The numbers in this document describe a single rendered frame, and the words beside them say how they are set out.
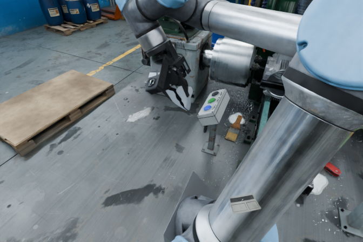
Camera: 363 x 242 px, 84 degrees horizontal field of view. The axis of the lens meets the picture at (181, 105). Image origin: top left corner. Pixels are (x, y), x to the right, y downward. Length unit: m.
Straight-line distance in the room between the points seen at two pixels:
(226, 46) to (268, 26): 0.63
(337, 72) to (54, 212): 0.88
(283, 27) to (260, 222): 0.32
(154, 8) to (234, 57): 0.61
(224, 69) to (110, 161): 0.69
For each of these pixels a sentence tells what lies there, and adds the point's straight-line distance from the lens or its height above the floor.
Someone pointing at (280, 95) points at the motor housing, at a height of 0.94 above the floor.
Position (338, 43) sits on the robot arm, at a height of 1.46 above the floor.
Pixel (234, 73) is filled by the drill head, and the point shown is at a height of 1.04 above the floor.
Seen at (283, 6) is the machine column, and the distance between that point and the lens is 1.29.
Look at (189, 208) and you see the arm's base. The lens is 0.61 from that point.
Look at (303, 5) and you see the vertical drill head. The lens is 1.06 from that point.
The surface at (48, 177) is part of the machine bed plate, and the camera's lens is 1.02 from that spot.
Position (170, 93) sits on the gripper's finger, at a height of 1.18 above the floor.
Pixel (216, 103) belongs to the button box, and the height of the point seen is 1.08.
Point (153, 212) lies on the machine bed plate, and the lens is 0.81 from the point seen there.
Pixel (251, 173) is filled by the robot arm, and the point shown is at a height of 1.29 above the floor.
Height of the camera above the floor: 1.53
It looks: 38 degrees down
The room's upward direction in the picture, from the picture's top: straight up
